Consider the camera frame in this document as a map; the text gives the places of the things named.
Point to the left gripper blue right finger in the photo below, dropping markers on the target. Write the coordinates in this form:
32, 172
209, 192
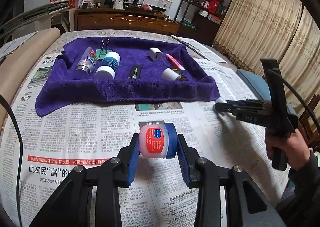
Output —
187, 157

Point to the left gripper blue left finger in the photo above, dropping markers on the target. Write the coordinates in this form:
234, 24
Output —
132, 159

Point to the pink vaseline jar blue lid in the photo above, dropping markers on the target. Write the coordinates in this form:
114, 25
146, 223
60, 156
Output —
158, 141

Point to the black Horizon case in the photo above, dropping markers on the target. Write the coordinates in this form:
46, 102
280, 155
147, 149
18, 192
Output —
135, 72

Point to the right hand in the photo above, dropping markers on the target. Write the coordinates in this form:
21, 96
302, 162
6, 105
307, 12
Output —
294, 146

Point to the teal chair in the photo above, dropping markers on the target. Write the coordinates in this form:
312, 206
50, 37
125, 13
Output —
260, 86

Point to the newspaper on table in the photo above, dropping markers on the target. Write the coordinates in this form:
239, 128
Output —
157, 197

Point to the purple towel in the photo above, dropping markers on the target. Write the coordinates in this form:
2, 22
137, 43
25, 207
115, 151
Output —
64, 87

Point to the beige curtain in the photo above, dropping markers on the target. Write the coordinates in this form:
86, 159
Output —
274, 29

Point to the folded newspaper far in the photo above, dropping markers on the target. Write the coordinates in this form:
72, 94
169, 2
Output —
200, 49

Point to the blue white cream bottle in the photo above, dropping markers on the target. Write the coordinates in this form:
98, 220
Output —
108, 67

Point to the pink white highlighter pen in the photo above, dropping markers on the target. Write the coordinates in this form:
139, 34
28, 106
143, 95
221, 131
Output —
175, 63

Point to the clear hand sanitizer tube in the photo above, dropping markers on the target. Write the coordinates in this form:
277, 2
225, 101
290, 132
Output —
88, 61

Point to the white usb charger cube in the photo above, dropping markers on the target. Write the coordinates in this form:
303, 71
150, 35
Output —
155, 54

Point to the green binder clip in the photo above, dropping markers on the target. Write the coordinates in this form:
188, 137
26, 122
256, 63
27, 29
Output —
101, 53

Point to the dark metal shelf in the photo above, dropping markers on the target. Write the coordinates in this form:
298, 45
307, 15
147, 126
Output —
201, 19

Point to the wooden tv cabinet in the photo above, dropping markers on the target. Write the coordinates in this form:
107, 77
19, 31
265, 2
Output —
124, 19

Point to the stacked folded boards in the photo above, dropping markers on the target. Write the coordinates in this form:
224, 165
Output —
33, 14

